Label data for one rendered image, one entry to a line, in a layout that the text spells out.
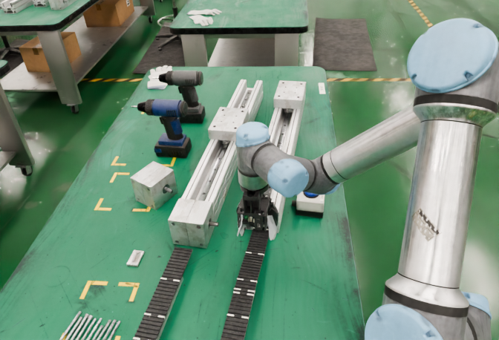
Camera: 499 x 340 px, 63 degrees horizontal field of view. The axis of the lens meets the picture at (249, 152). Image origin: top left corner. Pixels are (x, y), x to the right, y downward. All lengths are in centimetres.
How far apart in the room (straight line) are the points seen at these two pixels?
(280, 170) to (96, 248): 65
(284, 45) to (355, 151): 204
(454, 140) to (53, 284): 100
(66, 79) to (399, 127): 298
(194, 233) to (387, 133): 58
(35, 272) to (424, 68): 107
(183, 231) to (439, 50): 79
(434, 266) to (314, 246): 57
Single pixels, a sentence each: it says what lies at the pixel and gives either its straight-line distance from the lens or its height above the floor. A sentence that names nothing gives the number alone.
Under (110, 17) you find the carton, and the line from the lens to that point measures 490.
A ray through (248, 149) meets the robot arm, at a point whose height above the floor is 114.
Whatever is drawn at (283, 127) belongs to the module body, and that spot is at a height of 84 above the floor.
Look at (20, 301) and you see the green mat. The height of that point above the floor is 78.
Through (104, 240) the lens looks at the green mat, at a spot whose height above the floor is 78.
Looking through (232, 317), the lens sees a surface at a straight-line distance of 100.
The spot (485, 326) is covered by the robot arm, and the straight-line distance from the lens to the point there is 81.
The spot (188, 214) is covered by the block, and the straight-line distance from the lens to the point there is 114.
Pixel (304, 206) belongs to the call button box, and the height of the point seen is 82.
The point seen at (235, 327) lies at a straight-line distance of 99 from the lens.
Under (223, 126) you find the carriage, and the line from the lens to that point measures 143.
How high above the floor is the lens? 166
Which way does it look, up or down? 36 degrees down
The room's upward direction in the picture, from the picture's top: 3 degrees counter-clockwise
